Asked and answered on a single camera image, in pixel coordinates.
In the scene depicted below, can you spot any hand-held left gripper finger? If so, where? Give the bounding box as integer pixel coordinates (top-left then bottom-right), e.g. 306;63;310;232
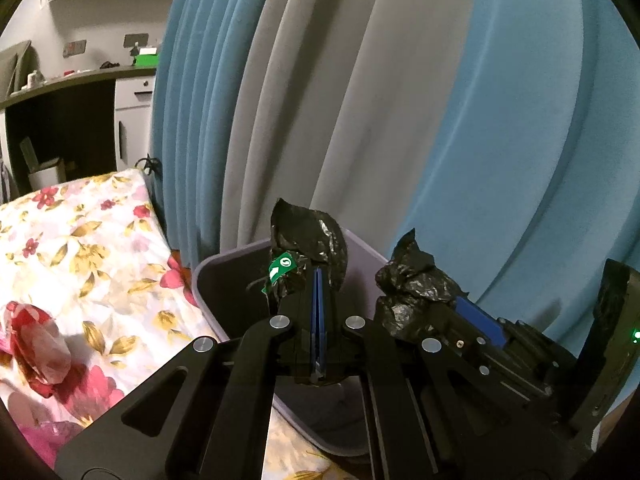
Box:
55;267;319;480
319;267;593;480

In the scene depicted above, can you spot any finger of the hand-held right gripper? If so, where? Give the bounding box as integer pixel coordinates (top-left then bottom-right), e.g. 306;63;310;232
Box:
435;294;578;403

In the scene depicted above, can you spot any black plastic bag green label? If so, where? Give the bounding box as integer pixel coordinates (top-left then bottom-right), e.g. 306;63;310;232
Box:
260;197;349;311

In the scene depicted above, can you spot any grey plastic bin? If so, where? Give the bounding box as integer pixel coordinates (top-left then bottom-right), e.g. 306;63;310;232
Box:
192;232;396;457

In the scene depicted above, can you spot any wide blue curtain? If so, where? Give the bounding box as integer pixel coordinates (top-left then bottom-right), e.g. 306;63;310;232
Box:
395;0;640;411

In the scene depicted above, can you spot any grey curtain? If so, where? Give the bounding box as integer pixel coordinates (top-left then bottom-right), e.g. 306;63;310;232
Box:
220;0;483;293

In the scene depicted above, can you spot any floral bed sheet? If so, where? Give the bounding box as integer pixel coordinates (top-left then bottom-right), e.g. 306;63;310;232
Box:
0;169;351;480

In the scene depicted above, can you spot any narrow blue curtain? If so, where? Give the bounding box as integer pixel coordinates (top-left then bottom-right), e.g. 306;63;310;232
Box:
149;0;283;281

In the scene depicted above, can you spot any white drawer cabinet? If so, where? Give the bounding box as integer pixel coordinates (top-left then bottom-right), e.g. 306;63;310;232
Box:
114;77;157;173

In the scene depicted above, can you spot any red and white plastic bag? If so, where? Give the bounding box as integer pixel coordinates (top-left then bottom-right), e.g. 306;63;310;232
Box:
2;301;73;386

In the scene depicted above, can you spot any small white bin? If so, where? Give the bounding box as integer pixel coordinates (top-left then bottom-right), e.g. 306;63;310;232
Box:
27;157;68;191

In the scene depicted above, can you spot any dark desk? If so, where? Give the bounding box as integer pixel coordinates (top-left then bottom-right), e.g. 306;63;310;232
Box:
0;67;158;198

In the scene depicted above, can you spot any black wire object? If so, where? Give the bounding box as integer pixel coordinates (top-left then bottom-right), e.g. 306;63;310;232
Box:
136;156;164;179

